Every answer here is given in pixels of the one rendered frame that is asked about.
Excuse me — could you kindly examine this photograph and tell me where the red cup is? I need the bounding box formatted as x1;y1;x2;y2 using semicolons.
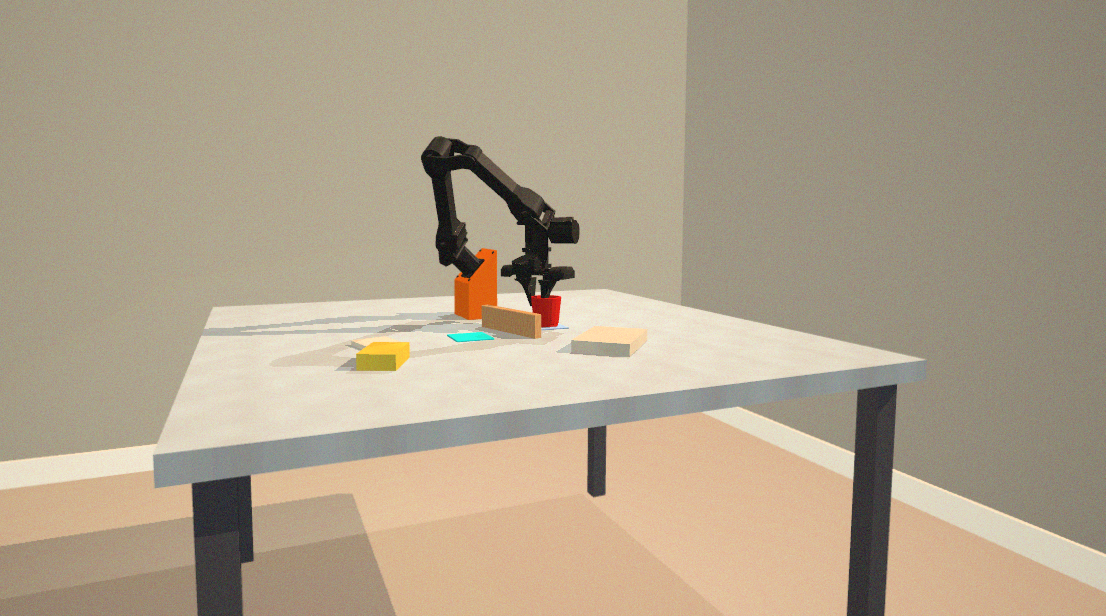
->
531;295;561;327

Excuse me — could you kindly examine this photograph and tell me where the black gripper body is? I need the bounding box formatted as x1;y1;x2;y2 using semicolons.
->
501;243;575;280

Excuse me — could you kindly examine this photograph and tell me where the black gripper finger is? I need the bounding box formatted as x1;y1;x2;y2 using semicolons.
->
515;276;536;306
538;279;560;297

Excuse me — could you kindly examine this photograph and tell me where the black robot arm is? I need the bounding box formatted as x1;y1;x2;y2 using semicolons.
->
421;136;580;278

